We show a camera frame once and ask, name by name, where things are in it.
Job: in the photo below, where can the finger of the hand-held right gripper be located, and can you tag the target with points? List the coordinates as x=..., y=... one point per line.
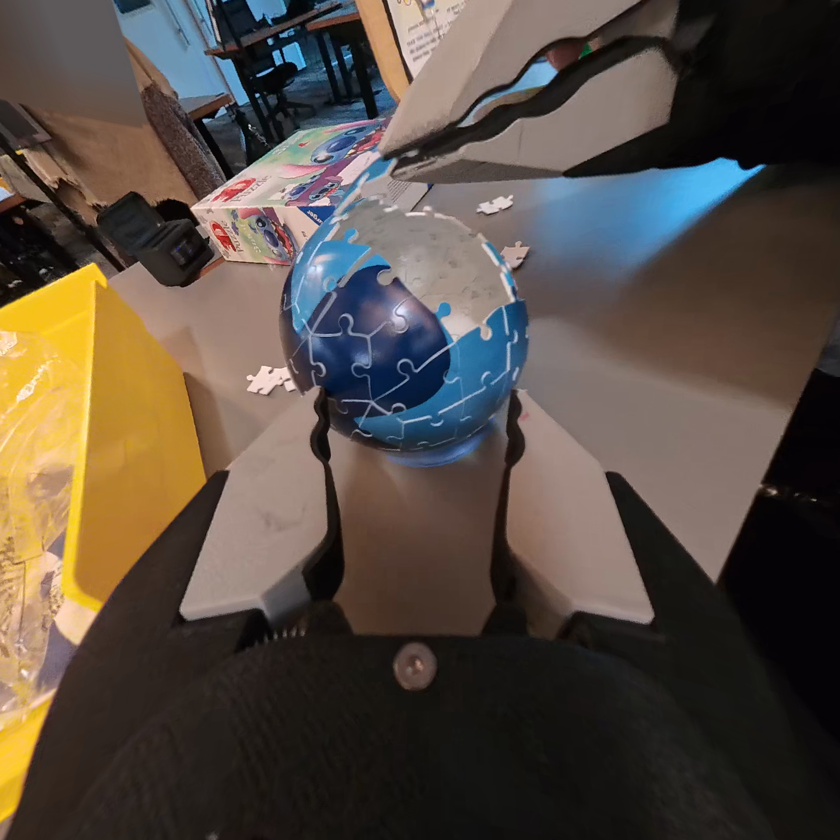
x=590, y=118
x=499, y=52

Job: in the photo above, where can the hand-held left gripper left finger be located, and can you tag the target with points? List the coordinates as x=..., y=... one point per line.
x=262, y=525

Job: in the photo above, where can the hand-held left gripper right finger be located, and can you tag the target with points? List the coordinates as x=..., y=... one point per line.
x=571, y=531

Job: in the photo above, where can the light blue puzzle piece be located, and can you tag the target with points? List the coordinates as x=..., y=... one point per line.
x=367, y=180

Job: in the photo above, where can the blue puzzle ball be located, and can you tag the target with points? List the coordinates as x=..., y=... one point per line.
x=394, y=341

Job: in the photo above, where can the white loose puzzle piece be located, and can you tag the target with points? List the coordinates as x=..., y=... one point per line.
x=495, y=205
x=271, y=379
x=516, y=254

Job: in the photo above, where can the clear blue ball stand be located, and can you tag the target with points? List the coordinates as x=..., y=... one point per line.
x=426, y=458

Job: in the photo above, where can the colourful puzzle box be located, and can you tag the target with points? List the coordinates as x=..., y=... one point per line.
x=275, y=210

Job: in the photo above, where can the white printed sheet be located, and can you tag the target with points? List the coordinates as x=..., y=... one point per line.
x=423, y=33

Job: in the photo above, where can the light wooden panel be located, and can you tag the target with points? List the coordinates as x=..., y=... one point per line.
x=377, y=46

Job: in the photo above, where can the yellow plastic bin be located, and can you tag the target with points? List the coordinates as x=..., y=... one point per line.
x=131, y=426

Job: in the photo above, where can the brown wooden table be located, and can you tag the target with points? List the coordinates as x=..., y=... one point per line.
x=328, y=19

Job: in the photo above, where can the black office chair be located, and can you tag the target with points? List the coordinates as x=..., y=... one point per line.
x=275, y=79

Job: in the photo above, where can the clear plastic bag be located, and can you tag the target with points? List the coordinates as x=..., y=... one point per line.
x=33, y=459

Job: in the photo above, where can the grey fabric chair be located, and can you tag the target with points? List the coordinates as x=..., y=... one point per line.
x=180, y=138

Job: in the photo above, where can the black action camera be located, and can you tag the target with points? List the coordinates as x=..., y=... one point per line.
x=164, y=243

